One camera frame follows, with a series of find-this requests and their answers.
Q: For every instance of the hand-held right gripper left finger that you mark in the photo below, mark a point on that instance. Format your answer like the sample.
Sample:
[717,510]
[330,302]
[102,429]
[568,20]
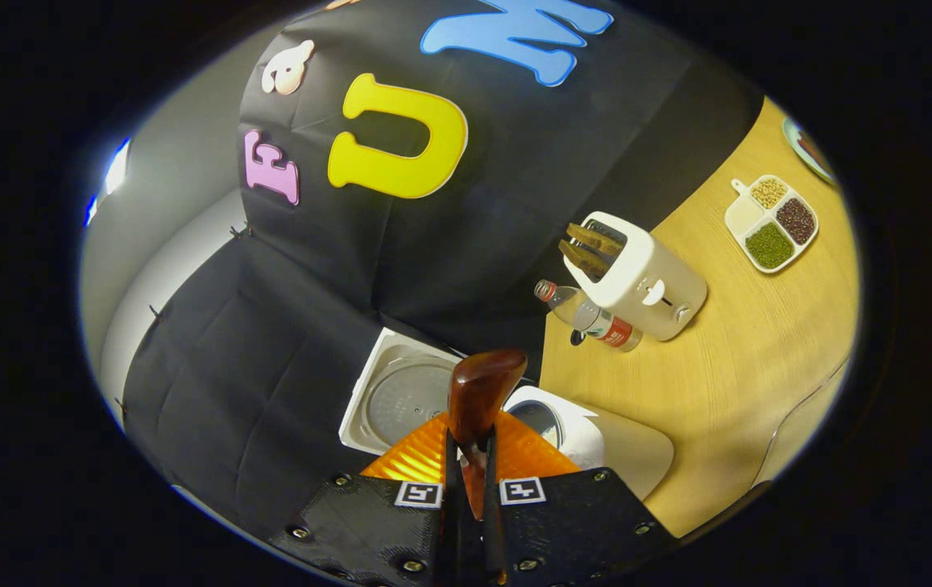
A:
[449,530]

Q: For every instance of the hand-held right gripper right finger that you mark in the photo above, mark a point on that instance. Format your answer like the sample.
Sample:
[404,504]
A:
[492,530]

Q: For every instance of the brown wooden spoon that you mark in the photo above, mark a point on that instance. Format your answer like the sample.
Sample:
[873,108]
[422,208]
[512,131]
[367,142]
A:
[478,391]

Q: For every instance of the white rice cooker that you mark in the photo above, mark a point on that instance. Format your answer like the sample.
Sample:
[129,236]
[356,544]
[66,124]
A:
[400,391]

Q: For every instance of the white divided rice grain dish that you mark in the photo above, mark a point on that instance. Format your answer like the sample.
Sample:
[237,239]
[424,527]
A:
[747,216]

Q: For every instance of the clear plastic water bottle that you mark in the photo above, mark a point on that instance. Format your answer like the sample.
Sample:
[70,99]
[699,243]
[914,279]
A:
[588,318]

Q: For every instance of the brown toast slice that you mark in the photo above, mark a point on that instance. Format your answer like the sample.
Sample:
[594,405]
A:
[584,259]
[596,238]

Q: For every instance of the white toaster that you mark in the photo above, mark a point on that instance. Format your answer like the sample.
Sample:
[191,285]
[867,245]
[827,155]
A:
[653,285]

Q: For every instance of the pale green plate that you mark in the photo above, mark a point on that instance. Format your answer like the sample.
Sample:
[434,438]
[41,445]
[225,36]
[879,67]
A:
[798,147]

